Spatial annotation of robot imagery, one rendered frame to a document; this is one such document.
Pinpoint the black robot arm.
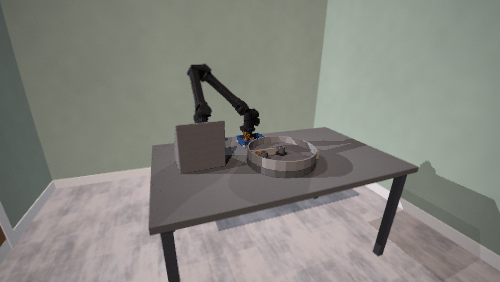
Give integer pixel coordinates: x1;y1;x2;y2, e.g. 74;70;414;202
187;64;260;128

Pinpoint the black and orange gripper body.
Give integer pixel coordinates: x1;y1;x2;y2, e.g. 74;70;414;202
240;120;255;132

